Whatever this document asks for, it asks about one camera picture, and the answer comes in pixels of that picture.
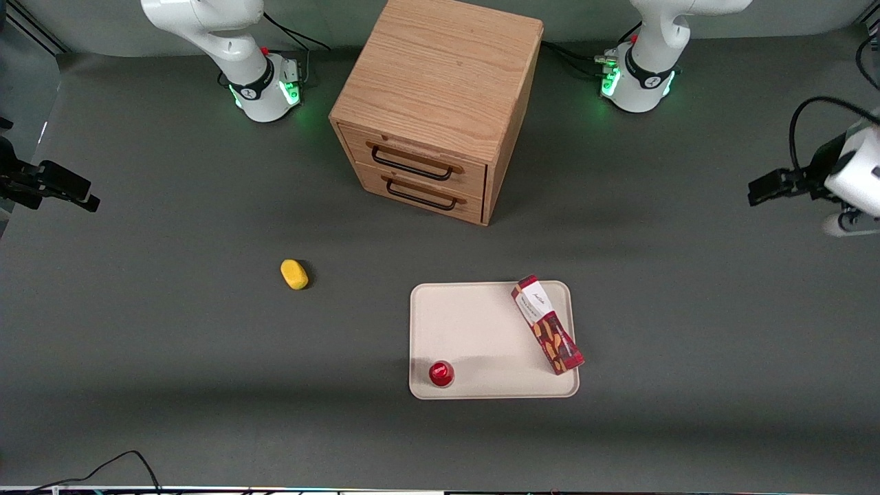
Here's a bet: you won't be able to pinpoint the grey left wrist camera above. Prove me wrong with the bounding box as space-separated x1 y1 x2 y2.
822 209 880 239

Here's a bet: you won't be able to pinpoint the beige rectangular tray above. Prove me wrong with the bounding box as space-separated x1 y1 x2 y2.
409 280 580 400

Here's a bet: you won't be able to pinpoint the wooden drawer with black handle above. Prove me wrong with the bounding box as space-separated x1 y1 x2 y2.
337 124 488 200
353 162 485 225

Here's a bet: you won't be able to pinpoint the red cookie box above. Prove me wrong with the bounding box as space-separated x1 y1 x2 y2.
510 275 586 377

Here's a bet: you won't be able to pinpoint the black arm base cables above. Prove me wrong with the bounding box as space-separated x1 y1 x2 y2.
542 23 641 80
261 11 332 87

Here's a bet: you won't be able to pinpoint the oak wooden drawer cabinet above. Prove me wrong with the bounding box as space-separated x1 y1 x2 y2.
329 0 545 227

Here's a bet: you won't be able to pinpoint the black frame bar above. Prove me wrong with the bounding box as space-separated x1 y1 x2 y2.
0 0 72 57

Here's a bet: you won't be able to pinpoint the black looped gripper cable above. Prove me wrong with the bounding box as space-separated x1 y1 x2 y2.
789 96 880 174

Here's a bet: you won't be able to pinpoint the black right arm base cables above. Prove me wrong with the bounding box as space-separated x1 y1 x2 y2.
261 11 332 87

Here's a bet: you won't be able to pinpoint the black cable on table edge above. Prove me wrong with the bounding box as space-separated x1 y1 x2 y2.
26 450 163 495

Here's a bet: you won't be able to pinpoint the black hanging cable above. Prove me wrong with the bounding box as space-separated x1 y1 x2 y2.
855 34 880 94

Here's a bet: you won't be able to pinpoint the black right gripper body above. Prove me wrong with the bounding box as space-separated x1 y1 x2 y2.
0 136 43 212

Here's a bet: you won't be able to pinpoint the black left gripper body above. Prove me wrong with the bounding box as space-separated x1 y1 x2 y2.
796 131 852 204

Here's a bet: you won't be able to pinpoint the yellow lemon-shaped object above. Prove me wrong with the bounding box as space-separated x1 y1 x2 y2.
280 258 310 291

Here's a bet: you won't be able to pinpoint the black left arm base cables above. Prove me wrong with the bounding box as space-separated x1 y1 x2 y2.
542 23 641 80

